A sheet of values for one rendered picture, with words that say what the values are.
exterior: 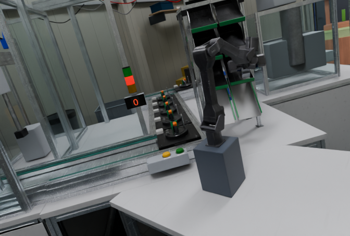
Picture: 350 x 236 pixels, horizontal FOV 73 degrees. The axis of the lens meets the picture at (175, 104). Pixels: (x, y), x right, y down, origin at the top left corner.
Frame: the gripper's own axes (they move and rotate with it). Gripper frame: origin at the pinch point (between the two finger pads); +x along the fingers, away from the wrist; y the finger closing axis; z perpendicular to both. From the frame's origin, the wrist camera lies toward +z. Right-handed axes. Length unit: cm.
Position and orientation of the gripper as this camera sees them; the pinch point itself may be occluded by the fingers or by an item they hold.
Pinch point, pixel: (244, 64)
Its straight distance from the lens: 133.1
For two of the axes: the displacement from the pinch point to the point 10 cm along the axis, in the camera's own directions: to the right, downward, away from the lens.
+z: -1.9, -9.8, 0.1
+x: 0.9, -0.1, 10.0
